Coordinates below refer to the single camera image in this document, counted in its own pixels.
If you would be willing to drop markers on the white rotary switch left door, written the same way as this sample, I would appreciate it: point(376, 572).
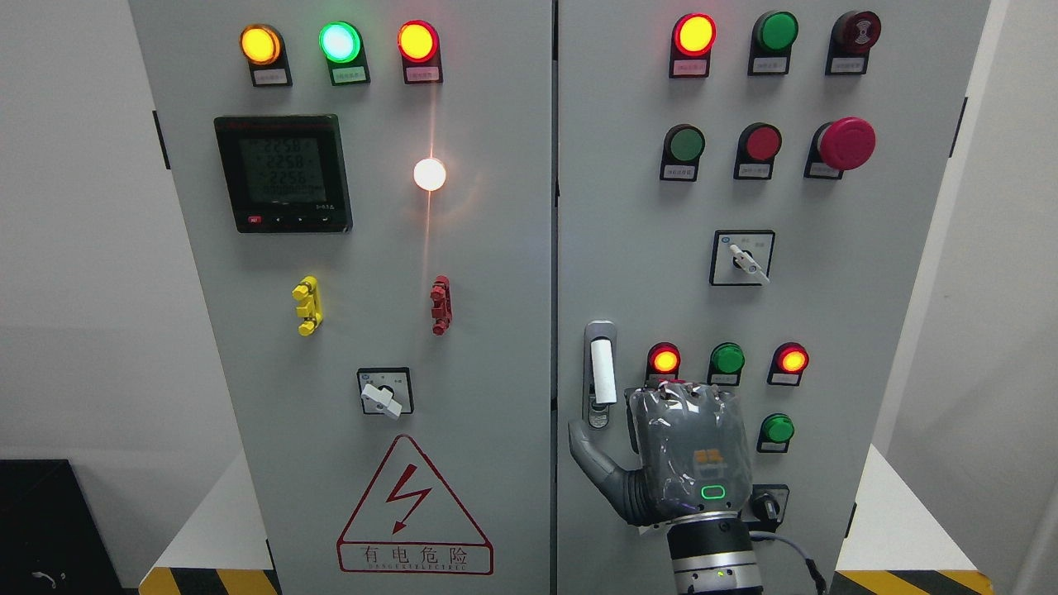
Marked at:
point(385, 391)

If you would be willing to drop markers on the green indicator light right top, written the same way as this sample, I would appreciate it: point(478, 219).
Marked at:
point(771, 39)

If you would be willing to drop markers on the red emergency stop mushroom button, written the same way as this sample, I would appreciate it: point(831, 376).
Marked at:
point(841, 145)

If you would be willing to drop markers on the black box lower left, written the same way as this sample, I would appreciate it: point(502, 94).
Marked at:
point(49, 543)

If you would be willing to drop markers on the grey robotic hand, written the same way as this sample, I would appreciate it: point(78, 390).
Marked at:
point(694, 455)

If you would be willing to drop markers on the yellow terminal connector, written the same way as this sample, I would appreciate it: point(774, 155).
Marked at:
point(308, 305)

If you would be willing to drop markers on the green push button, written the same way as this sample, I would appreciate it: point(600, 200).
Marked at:
point(683, 148)
point(775, 434)

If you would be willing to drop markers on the yellow indicator light top left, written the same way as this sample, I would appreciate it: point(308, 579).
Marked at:
point(265, 51)

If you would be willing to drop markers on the grey electrical cabinet left door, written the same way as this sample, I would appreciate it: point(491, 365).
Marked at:
point(482, 390)

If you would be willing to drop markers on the red-yellow indicator light left door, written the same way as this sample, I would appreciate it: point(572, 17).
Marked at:
point(419, 46)

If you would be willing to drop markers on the red lit indicator lower left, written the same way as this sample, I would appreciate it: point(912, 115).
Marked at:
point(663, 363)

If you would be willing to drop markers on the green indicator lower middle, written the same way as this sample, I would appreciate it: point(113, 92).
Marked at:
point(726, 363)

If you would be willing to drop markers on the green lit indicator light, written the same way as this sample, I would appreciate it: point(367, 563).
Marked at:
point(343, 48)

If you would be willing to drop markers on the dark red buzzer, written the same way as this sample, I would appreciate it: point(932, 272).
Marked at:
point(852, 37)

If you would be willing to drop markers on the white rotary switch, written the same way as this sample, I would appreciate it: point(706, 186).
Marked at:
point(651, 530)
point(741, 257)

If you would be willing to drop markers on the white rotary switch upper right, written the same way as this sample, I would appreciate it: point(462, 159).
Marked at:
point(741, 257)

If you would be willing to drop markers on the red terminal connector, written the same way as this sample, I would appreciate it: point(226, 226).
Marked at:
point(441, 305)

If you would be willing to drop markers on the red push button upper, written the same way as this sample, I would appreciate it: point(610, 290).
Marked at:
point(757, 147)

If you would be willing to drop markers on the red electrical danger warning sign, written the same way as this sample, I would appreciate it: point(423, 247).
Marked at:
point(408, 520)

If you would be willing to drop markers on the black rotary knob switch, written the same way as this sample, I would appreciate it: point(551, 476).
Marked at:
point(765, 508)

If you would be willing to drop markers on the red lit indicator lower right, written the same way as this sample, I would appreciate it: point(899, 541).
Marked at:
point(787, 365)

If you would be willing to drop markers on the grey electrical cabinet right door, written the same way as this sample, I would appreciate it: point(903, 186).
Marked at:
point(637, 251)

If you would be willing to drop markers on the white rotary switch lower right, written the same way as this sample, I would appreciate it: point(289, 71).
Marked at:
point(651, 530)

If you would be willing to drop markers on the grey electrical cabinet door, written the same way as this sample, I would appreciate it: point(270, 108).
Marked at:
point(637, 251)
point(482, 390)

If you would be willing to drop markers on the silver door handle lock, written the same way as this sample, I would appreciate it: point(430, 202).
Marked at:
point(599, 385)

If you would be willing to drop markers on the green push button lower right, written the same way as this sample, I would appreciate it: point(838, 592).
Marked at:
point(775, 434)

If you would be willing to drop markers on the green push button upper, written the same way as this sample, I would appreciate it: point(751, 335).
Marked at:
point(683, 148)

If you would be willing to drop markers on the red-yellow indicator light right top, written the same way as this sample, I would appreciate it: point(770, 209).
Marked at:
point(691, 43)

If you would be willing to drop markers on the red lit indicator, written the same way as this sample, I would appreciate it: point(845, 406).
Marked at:
point(663, 363)
point(787, 365)

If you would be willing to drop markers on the white glowing indicator light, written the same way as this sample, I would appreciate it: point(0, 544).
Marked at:
point(429, 174)

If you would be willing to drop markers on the black digital power meter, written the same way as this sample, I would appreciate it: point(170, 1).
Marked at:
point(285, 174)

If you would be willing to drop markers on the white platform with hazard stripes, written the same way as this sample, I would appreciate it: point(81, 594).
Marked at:
point(895, 546)

